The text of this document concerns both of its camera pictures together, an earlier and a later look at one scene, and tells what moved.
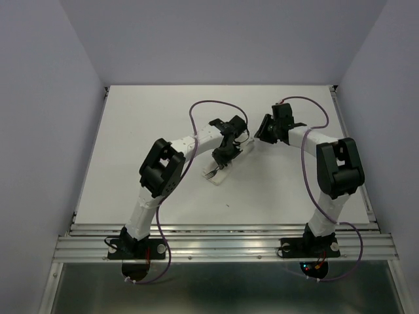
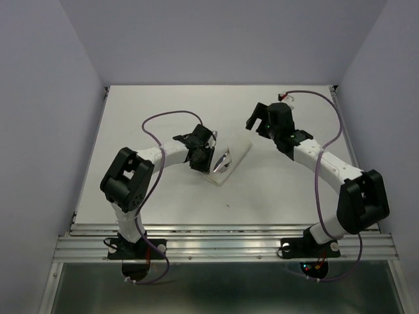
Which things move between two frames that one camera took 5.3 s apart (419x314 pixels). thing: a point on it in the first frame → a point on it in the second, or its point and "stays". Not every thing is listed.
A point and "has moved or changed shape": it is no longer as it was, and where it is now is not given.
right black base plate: [321, 246] stays
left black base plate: [150, 248] stays
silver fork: [211, 173] has moved or changed shape
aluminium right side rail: [369, 210] stays
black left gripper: [222, 161] → [205, 166]
